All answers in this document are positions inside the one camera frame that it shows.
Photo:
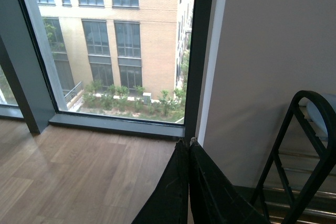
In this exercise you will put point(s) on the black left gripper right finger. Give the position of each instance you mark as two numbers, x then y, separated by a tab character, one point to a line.
213	197

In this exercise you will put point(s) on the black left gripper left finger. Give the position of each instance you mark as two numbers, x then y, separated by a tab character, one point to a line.
169	201

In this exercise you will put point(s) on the light blue slipper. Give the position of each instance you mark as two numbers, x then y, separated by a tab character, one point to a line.
315	114

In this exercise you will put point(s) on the black metal shoe rack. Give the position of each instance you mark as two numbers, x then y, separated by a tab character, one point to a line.
297	184

